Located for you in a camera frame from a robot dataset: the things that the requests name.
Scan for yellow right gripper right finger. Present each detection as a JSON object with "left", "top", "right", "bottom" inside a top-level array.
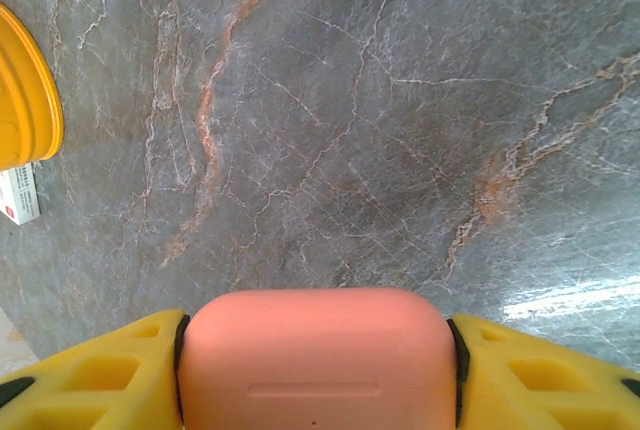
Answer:
[{"left": 445, "top": 313, "right": 640, "bottom": 430}]

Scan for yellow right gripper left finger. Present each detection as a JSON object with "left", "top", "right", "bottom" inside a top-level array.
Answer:
[{"left": 0, "top": 308, "right": 192, "bottom": 430}]

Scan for small white eraser box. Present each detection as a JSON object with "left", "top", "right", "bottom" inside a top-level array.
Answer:
[{"left": 0, "top": 161, "right": 42, "bottom": 227}]

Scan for yellow metal pen bucket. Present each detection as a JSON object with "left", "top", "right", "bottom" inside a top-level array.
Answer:
[{"left": 0, "top": 3, "right": 66, "bottom": 172}]

